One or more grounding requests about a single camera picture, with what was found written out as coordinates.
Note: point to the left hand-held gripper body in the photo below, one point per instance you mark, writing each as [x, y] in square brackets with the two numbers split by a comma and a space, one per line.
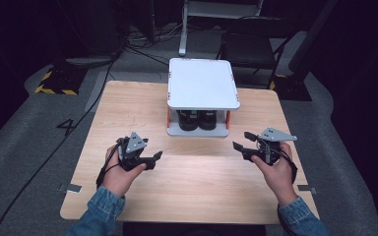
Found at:
[134, 144]

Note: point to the black sandal with blue buckle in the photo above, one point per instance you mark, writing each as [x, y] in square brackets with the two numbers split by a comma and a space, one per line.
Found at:
[187, 121]

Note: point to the black folding chair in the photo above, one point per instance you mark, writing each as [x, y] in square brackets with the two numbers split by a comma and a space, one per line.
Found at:
[249, 46]

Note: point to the white metal stand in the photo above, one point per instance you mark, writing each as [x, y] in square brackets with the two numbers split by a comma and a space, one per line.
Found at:
[183, 32]

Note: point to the person's right hand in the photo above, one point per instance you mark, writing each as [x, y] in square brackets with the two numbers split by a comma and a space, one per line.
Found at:
[280, 180]

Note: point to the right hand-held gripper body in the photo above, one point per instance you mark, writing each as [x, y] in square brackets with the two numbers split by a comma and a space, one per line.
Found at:
[274, 135]

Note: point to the white two-tier shoe rack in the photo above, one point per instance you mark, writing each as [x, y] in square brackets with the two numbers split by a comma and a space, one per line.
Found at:
[201, 83]

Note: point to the black stand with pole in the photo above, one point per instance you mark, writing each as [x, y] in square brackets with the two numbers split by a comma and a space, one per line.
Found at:
[293, 88]

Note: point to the person's left hand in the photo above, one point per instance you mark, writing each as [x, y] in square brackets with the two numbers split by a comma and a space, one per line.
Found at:
[119, 180]

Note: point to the grey flat stand base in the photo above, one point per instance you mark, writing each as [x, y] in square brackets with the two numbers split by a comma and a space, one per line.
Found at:
[88, 61]

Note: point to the black yellow striped stand base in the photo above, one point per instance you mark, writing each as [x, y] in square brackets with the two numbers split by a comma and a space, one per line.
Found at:
[59, 82]

